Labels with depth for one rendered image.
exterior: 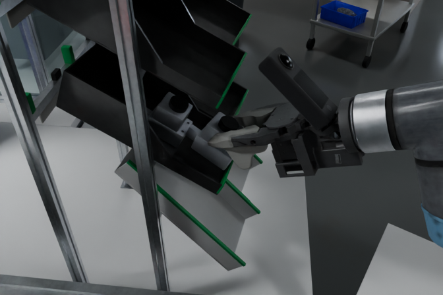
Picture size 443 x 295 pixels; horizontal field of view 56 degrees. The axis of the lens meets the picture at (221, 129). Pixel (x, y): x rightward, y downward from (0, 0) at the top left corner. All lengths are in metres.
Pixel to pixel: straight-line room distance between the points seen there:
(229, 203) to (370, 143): 0.41
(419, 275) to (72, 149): 0.97
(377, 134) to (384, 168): 2.10
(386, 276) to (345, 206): 1.33
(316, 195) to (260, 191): 1.24
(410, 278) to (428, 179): 0.53
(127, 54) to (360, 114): 0.29
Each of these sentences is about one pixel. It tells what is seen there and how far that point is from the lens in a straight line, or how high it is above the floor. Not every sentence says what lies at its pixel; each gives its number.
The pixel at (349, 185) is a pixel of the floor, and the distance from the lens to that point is 2.45.
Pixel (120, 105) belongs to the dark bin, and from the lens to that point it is 0.61.
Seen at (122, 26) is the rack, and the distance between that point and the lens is 0.51.
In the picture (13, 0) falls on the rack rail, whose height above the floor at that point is 1.46.
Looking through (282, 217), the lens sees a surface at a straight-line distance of 1.07.
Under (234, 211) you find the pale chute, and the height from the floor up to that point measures 1.01.
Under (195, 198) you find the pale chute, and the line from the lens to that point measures 0.80.
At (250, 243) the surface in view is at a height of 0.86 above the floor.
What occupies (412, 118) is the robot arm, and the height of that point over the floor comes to 1.39.
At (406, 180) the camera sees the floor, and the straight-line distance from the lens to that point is 2.58.
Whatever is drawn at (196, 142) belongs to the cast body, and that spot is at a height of 1.26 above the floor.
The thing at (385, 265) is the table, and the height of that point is 0.86.
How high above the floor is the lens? 1.66
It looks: 38 degrees down
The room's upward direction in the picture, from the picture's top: straight up
